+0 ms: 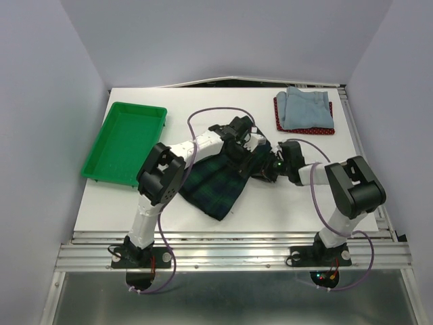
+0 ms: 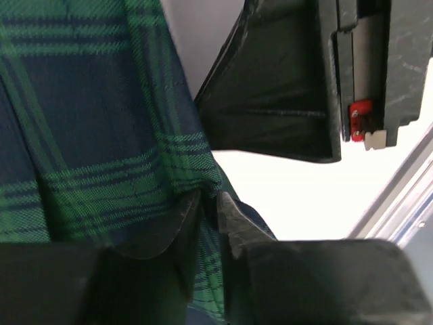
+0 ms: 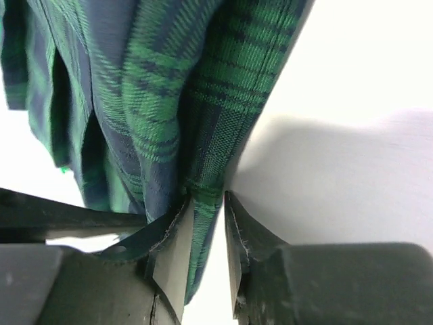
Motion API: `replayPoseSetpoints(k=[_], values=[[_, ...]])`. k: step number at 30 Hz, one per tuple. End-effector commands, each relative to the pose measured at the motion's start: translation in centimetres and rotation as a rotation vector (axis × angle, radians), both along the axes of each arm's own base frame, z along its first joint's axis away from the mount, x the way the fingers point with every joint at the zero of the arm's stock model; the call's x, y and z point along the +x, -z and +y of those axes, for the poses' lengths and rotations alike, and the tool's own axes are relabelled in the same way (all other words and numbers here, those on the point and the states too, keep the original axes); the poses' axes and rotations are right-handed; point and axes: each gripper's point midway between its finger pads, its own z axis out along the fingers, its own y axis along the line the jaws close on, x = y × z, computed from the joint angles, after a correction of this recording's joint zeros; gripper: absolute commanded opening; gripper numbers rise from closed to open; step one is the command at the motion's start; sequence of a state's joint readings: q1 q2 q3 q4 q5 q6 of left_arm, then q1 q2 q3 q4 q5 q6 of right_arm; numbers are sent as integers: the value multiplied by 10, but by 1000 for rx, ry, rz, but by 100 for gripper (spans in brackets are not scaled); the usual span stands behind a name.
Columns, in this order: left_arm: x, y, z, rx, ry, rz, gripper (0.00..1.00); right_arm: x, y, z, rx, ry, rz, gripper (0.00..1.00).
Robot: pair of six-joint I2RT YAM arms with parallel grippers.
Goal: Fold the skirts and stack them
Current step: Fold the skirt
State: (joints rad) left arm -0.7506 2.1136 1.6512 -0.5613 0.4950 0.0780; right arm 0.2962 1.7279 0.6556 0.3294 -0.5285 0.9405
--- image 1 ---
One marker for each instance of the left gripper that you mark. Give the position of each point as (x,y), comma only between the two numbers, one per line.
(243,165)

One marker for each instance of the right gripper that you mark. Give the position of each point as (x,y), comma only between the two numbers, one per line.
(265,171)

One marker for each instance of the green navy plaid skirt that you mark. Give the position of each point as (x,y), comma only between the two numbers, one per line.
(213,185)

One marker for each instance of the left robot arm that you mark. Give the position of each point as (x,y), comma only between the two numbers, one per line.
(166,169)

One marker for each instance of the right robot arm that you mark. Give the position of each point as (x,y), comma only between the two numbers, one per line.
(355,189)

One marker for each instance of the light blue denim skirt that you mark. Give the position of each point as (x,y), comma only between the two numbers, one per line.
(298,109)

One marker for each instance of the green plastic tray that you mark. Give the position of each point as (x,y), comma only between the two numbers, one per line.
(124,141)

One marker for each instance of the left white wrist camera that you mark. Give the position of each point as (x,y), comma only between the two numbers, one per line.
(253,141)

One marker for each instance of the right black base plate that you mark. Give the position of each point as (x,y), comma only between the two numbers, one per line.
(310,256)

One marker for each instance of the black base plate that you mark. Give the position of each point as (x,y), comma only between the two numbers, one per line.
(310,256)
(153,258)

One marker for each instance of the aluminium rail frame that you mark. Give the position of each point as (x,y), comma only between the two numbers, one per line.
(230,272)

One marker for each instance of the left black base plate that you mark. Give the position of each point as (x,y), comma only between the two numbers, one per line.
(153,258)

